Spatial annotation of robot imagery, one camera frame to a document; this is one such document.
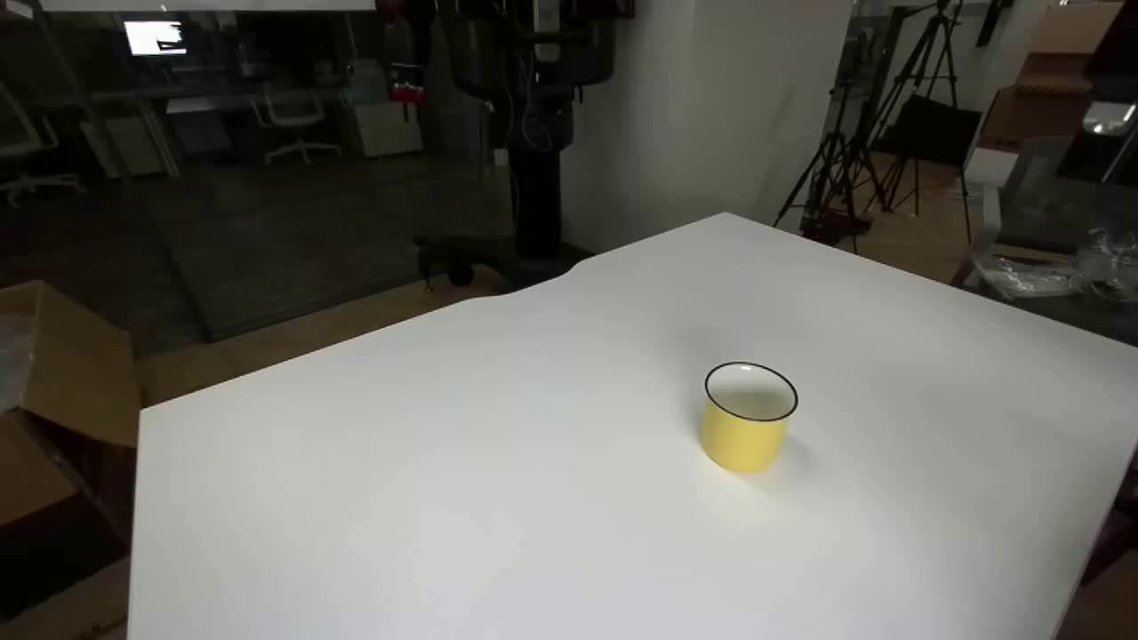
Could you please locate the white office chair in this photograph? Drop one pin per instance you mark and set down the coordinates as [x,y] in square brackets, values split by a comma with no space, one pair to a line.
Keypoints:
[293,116]

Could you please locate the white storage cabinet box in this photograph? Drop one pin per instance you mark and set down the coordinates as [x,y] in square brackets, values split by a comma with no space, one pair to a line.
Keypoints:
[388,128]

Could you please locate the clear crumpled plastic bag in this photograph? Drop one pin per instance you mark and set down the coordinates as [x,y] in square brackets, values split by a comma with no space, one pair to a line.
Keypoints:
[1069,270]

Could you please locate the lit computer monitor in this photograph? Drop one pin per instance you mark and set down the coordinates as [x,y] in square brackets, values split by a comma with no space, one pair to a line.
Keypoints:
[155,35]

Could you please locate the grey office chair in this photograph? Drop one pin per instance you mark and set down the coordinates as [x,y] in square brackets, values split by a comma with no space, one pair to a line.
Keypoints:
[22,135]

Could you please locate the yellow cup with dark rim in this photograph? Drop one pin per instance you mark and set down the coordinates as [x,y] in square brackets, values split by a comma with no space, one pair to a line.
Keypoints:
[741,449]

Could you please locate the stacked brown cardboard boxes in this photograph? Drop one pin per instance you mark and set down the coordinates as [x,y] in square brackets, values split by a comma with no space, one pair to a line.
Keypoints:
[1042,94]

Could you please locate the black pillar machine stand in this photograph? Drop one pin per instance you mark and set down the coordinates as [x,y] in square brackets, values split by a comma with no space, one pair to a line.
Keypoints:
[540,178]

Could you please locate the open brown cardboard box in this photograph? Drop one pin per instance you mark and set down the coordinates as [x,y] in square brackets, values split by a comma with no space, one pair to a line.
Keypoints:
[73,366]

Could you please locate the black camera tripod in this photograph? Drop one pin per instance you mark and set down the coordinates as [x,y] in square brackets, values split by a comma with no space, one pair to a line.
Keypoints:
[846,155]

